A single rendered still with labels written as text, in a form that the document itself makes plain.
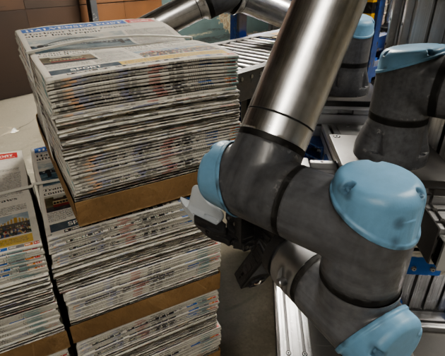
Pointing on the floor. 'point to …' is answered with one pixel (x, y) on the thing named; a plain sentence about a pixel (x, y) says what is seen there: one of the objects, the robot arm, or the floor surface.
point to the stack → (89, 268)
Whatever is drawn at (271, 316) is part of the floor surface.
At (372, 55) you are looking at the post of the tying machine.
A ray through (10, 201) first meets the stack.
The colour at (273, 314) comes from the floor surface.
